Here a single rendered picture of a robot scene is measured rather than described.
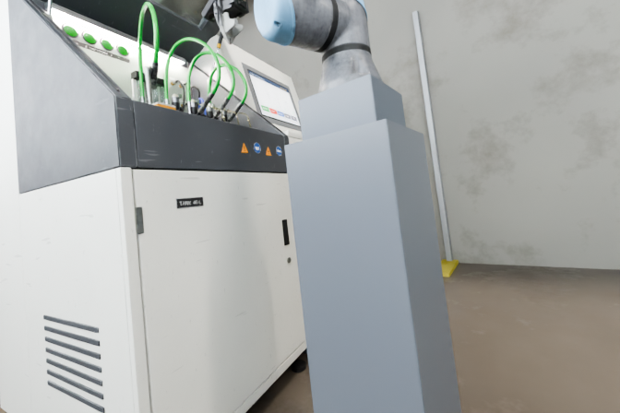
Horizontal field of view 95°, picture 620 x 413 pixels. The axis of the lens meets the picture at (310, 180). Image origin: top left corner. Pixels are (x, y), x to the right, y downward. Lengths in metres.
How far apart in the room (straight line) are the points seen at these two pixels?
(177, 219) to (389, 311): 0.54
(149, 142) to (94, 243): 0.27
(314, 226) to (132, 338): 0.45
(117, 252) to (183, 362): 0.31
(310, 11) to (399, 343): 0.64
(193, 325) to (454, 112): 2.37
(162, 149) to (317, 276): 0.49
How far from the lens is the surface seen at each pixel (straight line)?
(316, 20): 0.66
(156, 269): 0.77
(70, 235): 0.96
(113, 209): 0.77
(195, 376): 0.91
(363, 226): 0.54
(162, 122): 0.82
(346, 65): 0.66
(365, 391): 0.67
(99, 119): 0.83
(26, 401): 1.41
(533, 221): 2.61
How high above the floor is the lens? 0.68
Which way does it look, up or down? 3 degrees up
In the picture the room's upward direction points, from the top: 7 degrees counter-clockwise
